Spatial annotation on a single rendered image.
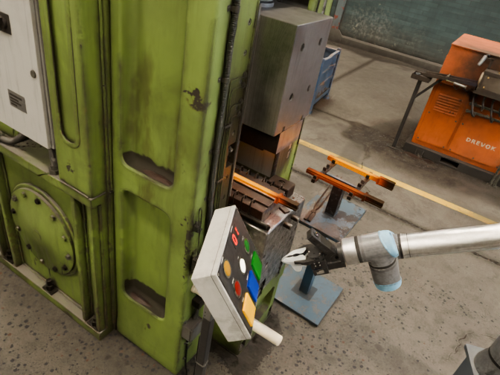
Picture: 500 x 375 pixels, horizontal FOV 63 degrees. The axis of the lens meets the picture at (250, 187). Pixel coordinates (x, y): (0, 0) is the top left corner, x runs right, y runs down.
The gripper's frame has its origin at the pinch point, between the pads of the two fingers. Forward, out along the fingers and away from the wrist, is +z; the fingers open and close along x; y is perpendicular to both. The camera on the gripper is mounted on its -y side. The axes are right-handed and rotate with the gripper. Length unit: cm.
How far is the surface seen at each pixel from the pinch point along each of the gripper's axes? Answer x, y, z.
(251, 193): 46.3, -1.4, 18.2
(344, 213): 91, 53, -13
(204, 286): -27.0, -18.1, 16.3
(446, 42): 740, 180, -216
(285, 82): 31, -50, -15
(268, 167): 75, 2, 14
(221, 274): -24.5, -19.1, 11.0
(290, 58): 31, -57, -19
